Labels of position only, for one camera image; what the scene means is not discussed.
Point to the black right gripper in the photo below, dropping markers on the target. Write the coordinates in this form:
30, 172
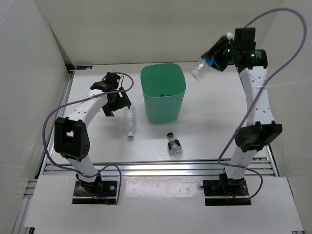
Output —
221, 43

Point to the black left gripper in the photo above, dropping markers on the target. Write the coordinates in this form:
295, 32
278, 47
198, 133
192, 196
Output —
123, 101

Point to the clear unlabelled plastic bottle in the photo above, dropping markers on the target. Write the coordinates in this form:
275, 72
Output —
130, 123

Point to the Aquarius blue label bottle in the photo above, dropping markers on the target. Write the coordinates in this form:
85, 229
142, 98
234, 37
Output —
201, 69

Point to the Pocari Sweat blue bottle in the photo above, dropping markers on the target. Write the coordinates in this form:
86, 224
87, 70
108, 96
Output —
165, 95

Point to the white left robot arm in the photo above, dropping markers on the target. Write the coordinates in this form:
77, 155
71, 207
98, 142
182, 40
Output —
71, 136

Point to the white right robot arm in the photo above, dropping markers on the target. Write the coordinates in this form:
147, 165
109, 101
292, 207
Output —
259, 128

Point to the green plastic bin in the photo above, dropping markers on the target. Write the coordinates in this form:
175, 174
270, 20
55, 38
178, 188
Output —
163, 86

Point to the small black label bottle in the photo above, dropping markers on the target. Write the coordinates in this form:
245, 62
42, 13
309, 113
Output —
174, 145

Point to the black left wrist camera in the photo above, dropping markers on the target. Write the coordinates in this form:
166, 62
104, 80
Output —
112, 79

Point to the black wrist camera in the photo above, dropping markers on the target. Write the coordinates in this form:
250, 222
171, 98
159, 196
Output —
112, 79
244, 38

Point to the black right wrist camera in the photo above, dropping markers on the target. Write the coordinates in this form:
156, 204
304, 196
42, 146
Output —
244, 38

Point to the aluminium table edge rail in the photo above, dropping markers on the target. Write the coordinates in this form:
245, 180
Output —
261, 165

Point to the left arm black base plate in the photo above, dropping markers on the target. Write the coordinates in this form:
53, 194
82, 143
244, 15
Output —
104, 193

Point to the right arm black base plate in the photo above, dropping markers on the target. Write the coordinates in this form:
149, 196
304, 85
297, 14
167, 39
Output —
218, 193

